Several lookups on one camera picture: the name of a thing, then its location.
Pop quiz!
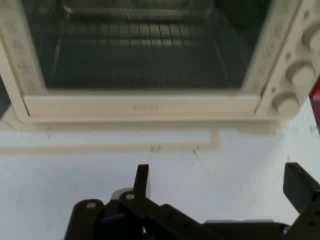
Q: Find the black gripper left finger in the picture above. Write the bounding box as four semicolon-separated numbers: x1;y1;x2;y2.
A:
67;164;213;240

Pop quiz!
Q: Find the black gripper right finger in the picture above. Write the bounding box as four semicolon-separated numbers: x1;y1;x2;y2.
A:
283;161;320;240

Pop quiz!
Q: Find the cream glass oven door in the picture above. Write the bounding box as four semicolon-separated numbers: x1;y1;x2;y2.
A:
0;0;302;118

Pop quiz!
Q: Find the round oven knob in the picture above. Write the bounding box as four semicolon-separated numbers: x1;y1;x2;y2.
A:
286;59;316;87
271;91;300;113
301;26;320;51

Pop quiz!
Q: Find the large red foam block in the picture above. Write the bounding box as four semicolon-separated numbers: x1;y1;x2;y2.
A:
308;74;320;101

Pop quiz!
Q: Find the cream toaster oven body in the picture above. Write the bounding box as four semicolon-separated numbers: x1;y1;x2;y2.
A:
14;0;320;126

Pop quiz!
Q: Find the wire oven rack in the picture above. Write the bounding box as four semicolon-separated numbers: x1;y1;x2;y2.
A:
62;0;213;48

